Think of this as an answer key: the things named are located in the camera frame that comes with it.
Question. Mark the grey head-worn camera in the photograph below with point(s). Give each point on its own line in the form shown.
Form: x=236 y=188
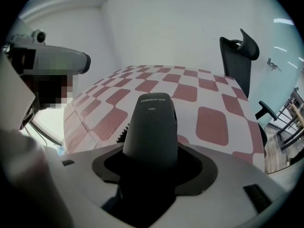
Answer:
x=61 y=58

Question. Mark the red white checkered tablecloth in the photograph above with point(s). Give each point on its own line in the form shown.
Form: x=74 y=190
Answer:
x=209 y=125

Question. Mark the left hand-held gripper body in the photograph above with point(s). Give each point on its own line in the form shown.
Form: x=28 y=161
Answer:
x=16 y=103

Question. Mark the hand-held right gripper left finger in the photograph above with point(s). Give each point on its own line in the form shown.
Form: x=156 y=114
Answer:
x=83 y=179

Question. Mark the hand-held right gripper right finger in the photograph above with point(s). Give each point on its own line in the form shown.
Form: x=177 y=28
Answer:
x=232 y=186

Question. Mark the black office chair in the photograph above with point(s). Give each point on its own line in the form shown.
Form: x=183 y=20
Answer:
x=235 y=63

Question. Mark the person's face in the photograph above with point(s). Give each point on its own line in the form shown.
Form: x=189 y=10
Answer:
x=47 y=91

